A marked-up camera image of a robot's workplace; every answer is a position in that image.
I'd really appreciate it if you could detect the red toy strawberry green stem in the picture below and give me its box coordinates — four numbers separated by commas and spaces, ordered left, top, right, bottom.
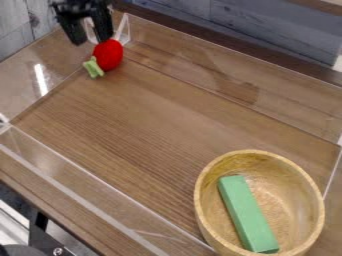
83, 39, 123, 79

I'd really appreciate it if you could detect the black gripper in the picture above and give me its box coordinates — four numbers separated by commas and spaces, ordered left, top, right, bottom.
50, 0, 114, 46

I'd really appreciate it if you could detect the green rectangular block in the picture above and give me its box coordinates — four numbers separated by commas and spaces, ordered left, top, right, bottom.
218, 175, 280, 254

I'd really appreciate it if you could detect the wooden bowl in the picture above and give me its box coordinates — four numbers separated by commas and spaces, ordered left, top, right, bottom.
194, 149, 325, 256

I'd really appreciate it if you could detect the black metal stand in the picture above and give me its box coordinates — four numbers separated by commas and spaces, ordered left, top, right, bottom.
28, 212, 77, 256

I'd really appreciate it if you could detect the clear acrylic enclosure wall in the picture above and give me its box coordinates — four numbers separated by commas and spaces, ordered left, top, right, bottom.
0, 14, 342, 256

